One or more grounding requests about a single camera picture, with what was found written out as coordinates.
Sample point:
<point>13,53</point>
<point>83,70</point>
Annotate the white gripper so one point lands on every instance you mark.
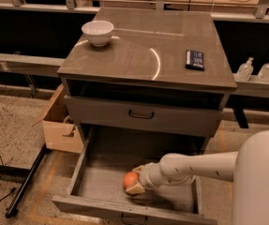
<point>146,176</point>

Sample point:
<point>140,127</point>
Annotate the orange fruit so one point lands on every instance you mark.
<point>129,179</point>

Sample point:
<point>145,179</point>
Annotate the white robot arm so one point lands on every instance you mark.
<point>247,168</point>

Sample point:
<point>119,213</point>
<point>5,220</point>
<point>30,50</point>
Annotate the open bottom grey drawer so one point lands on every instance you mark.
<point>96,188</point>

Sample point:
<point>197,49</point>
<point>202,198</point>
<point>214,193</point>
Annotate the closed upper grey drawer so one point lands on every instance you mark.
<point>121,114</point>

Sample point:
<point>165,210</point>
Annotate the grey drawer cabinet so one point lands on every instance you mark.
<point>145,62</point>

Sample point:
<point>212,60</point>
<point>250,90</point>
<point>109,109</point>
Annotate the cardboard box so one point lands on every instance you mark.
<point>60,133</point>

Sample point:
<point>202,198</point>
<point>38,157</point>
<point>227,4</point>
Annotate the black metal floor bar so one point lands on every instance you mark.
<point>12,210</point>

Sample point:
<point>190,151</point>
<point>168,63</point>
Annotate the dark blue snack packet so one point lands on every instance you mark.
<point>194,60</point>

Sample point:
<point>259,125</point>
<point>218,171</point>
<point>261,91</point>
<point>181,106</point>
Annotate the white ceramic bowl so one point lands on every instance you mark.
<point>98,33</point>

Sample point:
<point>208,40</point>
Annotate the clear sanitizer bottle left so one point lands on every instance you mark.
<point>245,70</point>

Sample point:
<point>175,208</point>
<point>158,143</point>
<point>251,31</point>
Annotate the clear sanitizer bottle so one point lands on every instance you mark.
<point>245,70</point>
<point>264,73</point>

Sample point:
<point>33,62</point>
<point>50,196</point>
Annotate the clear sanitizer bottle right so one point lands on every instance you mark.
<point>264,73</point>

